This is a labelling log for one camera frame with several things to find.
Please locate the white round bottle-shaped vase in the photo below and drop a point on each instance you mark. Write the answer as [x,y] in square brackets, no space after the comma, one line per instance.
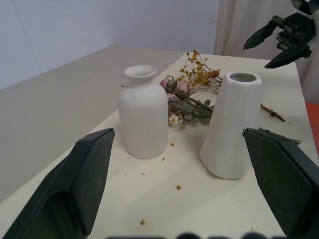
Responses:
[143,117]

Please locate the yellow dried flower bunch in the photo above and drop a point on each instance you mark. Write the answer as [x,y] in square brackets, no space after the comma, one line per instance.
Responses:
[200,73]

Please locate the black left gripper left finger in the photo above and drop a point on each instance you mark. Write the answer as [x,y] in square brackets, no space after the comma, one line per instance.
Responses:
[64,184]

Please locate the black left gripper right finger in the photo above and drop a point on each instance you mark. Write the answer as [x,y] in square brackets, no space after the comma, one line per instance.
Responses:
[286,184]

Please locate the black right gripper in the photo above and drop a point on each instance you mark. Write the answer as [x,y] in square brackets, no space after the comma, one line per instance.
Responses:
[296,27]

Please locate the white faceted tapered vase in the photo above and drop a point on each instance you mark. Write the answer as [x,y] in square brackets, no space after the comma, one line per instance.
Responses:
[233,129]

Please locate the pink rose dried bouquet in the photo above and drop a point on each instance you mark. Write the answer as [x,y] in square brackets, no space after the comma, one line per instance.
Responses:
[180,99]

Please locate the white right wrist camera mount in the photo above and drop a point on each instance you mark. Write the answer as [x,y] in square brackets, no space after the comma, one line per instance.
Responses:
[305,5]

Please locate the orange red object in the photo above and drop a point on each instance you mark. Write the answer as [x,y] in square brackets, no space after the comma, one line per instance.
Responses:
[313,124]

